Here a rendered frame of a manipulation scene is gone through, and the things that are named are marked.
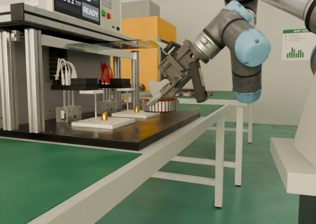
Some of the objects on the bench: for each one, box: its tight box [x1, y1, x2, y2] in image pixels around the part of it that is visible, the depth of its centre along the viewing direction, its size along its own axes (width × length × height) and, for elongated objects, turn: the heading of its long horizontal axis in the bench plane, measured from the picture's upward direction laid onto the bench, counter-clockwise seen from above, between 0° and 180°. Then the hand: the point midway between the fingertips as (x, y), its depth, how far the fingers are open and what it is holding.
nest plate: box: [112, 110, 160, 119], centre depth 113 cm, size 15×15×1 cm
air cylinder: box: [97, 100, 116, 114], centre depth 118 cm, size 5×8×6 cm
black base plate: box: [0, 109, 200, 151], centre depth 103 cm, size 47×64×2 cm
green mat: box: [125, 102, 225, 117], centre depth 170 cm, size 94×61×1 cm
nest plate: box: [71, 116, 135, 129], centre depth 91 cm, size 15×15×1 cm
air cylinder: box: [55, 105, 82, 123], centre depth 96 cm, size 5×8×6 cm
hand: (157, 105), depth 82 cm, fingers closed on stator, 13 cm apart
